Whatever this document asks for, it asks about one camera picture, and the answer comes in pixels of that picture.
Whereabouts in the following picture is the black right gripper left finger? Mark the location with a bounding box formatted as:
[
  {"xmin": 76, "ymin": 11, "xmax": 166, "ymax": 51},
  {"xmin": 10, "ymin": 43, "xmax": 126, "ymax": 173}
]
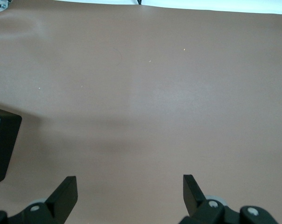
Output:
[{"xmin": 0, "ymin": 175, "xmax": 78, "ymax": 224}]

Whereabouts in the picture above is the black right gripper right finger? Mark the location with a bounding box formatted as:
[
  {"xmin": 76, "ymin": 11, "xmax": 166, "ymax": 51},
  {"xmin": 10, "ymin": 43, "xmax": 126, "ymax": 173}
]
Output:
[{"xmin": 179, "ymin": 174, "xmax": 280, "ymax": 224}]

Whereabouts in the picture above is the black plastic box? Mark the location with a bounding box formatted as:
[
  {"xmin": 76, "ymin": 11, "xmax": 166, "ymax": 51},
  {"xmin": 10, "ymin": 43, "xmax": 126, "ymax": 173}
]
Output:
[{"xmin": 0, "ymin": 106, "xmax": 23, "ymax": 188}]

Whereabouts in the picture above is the brown table mat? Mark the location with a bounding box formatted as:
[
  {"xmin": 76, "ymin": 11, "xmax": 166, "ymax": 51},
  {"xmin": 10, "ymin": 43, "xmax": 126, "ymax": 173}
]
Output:
[{"xmin": 0, "ymin": 0, "xmax": 282, "ymax": 224}]

